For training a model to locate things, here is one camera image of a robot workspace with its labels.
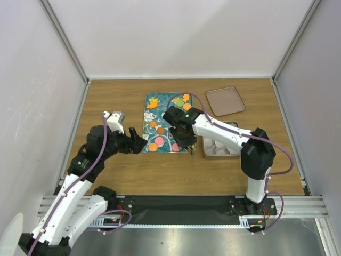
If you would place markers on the brown chocolate chip cookie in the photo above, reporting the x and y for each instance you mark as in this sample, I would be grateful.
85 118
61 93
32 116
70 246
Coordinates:
160 130

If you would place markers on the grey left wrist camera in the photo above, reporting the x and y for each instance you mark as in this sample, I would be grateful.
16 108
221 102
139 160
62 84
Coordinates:
118 117

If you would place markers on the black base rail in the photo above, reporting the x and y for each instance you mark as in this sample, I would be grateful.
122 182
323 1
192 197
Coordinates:
190 211

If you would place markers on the orange fish cookie left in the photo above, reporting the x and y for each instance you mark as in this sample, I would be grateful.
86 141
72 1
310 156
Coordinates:
152 105

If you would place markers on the brown cookie tin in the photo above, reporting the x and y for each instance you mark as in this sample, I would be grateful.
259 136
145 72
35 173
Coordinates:
219 144

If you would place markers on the pink sandwich cookie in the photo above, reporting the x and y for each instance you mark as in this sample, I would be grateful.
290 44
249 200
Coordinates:
159 141
175 147

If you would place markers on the teal floral tray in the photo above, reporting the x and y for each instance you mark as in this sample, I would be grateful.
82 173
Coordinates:
148 133

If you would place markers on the tan dotted cookie top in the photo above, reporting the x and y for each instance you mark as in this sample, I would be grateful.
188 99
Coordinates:
187 106

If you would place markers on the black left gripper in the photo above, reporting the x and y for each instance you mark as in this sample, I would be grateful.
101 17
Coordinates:
139 142

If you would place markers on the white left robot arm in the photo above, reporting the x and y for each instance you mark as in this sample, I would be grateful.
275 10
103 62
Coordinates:
63 224

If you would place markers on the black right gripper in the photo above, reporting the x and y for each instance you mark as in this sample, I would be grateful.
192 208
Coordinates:
184 143

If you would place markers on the pink sandwich cookie right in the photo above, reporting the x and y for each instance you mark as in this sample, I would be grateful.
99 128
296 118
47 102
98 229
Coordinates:
175 147

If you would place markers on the orange dotted round cookie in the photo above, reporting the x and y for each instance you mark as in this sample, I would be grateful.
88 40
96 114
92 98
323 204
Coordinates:
152 147

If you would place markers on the pink sandwich cookie left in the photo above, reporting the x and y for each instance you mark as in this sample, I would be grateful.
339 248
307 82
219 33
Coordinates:
159 141

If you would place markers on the orange fish cookie right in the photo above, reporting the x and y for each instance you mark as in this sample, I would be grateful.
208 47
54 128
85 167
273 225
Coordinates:
186 98

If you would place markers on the green sandwich cookie top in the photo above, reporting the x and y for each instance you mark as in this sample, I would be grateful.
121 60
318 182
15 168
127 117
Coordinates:
180 103

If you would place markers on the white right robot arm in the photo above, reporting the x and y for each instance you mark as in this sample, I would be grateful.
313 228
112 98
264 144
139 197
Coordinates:
256 151

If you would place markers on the orange flower cookie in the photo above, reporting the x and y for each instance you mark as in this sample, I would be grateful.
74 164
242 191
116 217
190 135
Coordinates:
153 124

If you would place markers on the orange fish cookie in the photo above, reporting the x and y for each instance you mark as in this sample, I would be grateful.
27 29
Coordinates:
186 98
152 105

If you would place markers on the brown tin lid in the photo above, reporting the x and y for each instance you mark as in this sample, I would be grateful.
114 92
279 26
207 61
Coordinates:
225 101

